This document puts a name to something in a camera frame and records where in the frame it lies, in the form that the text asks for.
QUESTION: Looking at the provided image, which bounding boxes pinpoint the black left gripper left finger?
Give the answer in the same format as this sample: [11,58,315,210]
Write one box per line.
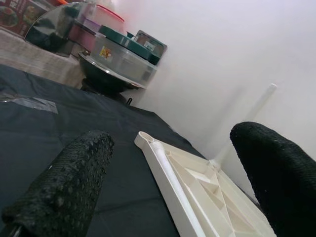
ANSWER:
[1,130,115,237]

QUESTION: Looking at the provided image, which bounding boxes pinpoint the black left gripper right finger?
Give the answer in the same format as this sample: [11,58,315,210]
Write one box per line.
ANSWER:
[230,121,316,237]

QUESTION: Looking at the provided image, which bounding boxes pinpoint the white plastic table leg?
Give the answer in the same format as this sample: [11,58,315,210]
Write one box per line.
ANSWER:
[214,83,277,170]
[151,141,207,237]

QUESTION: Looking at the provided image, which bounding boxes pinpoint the black tablecloth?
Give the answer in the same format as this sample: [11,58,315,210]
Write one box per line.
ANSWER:
[0,63,259,237]

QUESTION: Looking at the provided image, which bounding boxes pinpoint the clear tape strip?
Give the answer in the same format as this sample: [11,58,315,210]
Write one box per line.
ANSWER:
[0,96,59,115]

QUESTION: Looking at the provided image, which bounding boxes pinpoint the maroon plastic tub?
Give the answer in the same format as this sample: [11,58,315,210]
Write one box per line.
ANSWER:
[68,19,100,50]

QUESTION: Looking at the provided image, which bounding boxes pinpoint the green lidded pot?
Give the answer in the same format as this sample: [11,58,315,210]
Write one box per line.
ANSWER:
[98,25,161,65]

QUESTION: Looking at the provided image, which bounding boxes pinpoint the dark printed carton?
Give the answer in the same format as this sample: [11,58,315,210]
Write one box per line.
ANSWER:
[134,30,168,58]

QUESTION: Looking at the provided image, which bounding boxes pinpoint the red lidded clear container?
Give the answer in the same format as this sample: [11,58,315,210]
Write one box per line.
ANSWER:
[95,4,125,34]

